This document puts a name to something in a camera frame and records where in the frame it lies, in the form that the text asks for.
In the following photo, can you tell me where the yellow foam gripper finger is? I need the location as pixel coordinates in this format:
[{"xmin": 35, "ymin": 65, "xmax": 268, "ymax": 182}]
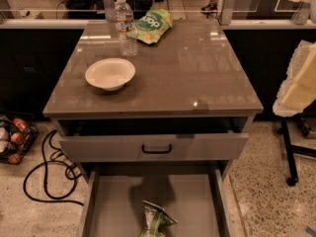
[{"xmin": 273, "ymin": 40, "xmax": 316, "ymax": 118}]

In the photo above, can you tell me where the green jalapeno chip bag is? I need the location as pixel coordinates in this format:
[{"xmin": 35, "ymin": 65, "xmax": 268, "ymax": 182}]
[{"xmin": 138, "ymin": 200, "xmax": 178, "ymax": 237}]

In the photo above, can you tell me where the grey top drawer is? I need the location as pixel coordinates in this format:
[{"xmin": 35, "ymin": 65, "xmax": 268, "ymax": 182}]
[{"xmin": 60, "ymin": 118, "xmax": 248, "ymax": 162}]

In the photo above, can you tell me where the grey drawer cabinet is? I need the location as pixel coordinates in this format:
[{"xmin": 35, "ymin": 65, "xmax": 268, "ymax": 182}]
[{"xmin": 43, "ymin": 20, "xmax": 263, "ymax": 177}]

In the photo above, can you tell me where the green snack bag on counter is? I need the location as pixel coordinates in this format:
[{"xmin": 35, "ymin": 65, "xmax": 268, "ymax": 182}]
[{"xmin": 135, "ymin": 9, "xmax": 173, "ymax": 44}]

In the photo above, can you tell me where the grey open middle drawer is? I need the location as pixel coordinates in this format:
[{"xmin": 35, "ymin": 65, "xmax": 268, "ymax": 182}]
[{"xmin": 78, "ymin": 168, "xmax": 235, "ymax": 237}]

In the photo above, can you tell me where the black rolling stand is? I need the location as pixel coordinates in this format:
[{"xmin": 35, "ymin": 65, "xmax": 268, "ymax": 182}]
[{"xmin": 277, "ymin": 120, "xmax": 316, "ymax": 187}]

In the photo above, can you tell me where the clear plastic water bottle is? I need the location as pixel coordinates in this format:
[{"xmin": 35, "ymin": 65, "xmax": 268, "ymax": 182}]
[{"xmin": 115, "ymin": 0, "xmax": 137, "ymax": 57}]

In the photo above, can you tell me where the white paper bowl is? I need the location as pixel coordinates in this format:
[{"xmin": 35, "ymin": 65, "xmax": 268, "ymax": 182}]
[{"xmin": 85, "ymin": 58, "xmax": 135, "ymax": 91}]

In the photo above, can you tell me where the black drawer handle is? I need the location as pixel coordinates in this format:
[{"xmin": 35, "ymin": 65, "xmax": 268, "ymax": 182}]
[{"xmin": 141, "ymin": 144, "xmax": 173, "ymax": 155}]

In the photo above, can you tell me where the black floor cable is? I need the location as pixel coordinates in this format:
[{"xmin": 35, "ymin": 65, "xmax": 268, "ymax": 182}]
[{"xmin": 22, "ymin": 129, "xmax": 85, "ymax": 206}]

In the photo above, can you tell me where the black wire basket with items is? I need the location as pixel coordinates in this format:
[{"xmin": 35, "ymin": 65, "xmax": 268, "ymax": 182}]
[{"xmin": 0, "ymin": 112, "xmax": 39, "ymax": 165}]

